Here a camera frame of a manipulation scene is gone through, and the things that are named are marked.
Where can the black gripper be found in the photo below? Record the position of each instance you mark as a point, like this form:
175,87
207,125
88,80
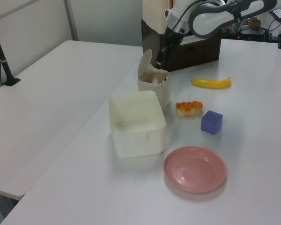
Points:
174,37

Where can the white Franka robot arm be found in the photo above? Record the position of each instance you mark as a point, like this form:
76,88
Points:
213,18

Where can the cream trash can with lid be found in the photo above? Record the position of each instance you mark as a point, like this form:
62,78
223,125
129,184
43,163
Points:
155,87

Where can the dark brown drawer cabinet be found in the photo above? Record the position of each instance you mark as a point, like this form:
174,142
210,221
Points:
196,54

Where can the yellow toy banana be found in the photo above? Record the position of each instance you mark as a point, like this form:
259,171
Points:
212,83

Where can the toy bread with orange topping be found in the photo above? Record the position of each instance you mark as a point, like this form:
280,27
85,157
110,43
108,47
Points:
189,108

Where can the white square plastic container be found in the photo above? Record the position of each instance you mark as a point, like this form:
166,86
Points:
135,122

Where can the purple cube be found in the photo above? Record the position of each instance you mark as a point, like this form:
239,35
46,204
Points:
211,122

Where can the black electronic device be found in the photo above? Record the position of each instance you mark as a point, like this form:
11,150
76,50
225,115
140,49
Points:
251,33

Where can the small cardboard box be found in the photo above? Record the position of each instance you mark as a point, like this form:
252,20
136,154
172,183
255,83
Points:
255,22

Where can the pink round plate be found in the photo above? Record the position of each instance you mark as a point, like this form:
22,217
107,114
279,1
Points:
194,172

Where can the black camera stand pole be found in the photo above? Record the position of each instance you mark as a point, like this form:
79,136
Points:
1,56

